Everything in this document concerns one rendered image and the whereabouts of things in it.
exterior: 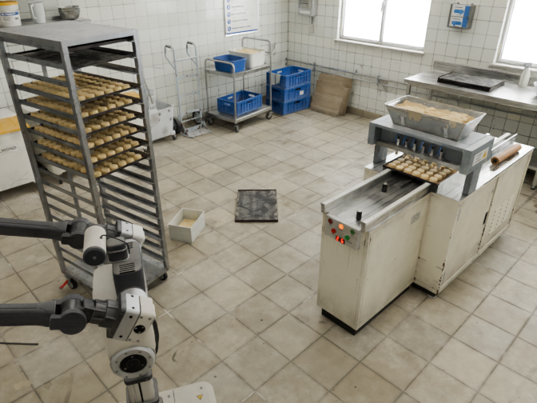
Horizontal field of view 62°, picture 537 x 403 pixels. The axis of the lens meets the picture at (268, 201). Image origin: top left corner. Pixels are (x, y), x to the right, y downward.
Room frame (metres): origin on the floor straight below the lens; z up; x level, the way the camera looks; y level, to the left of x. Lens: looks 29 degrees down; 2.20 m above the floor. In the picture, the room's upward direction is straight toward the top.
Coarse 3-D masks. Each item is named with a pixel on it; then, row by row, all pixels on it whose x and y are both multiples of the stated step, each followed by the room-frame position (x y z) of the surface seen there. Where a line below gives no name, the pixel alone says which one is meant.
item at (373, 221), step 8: (504, 136) 3.40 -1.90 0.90; (496, 144) 3.28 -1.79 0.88; (424, 184) 2.55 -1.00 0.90; (416, 192) 2.44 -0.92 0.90; (424, 192) 2.52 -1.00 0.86; (400, 200) 2.34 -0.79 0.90; (408, 200) 2.38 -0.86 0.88; (384, 208) 2.24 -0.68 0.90; (392, 208) 2.25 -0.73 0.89; (400, 208) 2.32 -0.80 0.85; (376, 216) 2.15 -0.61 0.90; (384, 216) 2.20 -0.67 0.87; (368, 224) 2.09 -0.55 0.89; (376, 224) 2.15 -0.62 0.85
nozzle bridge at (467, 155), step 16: (384, 128) 2.85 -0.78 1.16; (400, 128) 2.81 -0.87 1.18; (384, 144) 2.88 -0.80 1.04; (400, 144) 2.85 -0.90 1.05; (416, 144) 2.77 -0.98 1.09; (448, 144) 2.53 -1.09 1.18; (464, 144) 2.53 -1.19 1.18; (480, 144) 2.53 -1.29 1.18; (432, 160) 2.62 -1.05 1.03; (448, 160) 2.60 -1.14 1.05; (464, 160) 2.45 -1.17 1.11; (480, 160) 2.54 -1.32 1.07; (464, 192) 2.51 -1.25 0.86
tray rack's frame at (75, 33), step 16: (0, 32) 2.59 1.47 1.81; (16, 32) 2.55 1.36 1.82; (32, 32) 2.55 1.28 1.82; (48, 32) 2.55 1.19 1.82; (64, 32) 2.55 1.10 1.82; (80, 32) 2.55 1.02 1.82; (96, 32) 2.55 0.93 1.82; (112, 32) 2.55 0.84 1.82; (128, 32) 2.62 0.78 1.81; (0, 48) 2.62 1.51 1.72; (16, 96) 2.63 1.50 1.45; (16, 112) 2.63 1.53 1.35; (32, 160) 2.62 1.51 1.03; (48, 208) 2.64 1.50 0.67; (144, 256) 2.80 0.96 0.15; (64, 272) 2.61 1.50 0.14; (80, 272) 2.60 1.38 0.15; (144, 272) 2.60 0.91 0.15; (160, 272) 2.60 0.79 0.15
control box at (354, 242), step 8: (328, 216) 2.26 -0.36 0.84; (328, 224) 2.25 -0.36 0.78; (336, 224) 2.21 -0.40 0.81; (344, 224) 2.17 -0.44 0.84; (352, 224) 2.17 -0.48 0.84; (328, 232) 2.25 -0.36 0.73; (336, 232) 2.21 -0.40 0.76; (344, 232) 2.17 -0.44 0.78; (360, 232) 2.11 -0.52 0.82; (344, 240) 2.16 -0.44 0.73; (352, 240) 2.12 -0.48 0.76; (352, 248) 2.12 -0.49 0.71
